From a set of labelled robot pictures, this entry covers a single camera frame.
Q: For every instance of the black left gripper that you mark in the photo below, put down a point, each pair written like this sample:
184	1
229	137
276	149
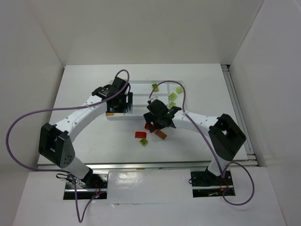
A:
122	106

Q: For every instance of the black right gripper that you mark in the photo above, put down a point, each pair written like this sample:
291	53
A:
153	120

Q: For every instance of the red rectangular lego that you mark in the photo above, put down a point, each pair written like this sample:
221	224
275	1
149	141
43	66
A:
147	127

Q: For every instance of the brown lego plate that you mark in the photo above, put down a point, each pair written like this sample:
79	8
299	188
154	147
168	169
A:
160	134

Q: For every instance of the red curved lego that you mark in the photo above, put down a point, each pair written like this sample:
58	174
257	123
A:
140	134

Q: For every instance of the small green lego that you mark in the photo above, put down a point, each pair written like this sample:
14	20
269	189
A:
143	142

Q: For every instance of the light green lego block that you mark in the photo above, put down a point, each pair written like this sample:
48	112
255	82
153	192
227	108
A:
172	96

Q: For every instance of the light green tall lego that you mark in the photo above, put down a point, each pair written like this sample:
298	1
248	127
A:
179	89

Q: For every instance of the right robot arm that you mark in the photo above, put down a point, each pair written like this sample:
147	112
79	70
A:
222	134

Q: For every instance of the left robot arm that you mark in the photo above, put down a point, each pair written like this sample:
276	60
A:
56	141

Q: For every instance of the light green lego in tray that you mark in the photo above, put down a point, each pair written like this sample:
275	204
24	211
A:
171	104

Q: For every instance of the front aluminium rail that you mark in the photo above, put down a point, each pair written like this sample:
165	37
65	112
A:
159	165

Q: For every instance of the aluminium rail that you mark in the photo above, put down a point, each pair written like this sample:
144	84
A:
238	112
159	165

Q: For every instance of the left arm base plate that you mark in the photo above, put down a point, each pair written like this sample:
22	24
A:
97	188

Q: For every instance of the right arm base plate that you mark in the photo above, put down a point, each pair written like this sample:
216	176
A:
205	184

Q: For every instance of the right side aluminium rail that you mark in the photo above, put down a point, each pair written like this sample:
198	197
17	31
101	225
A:
238	112

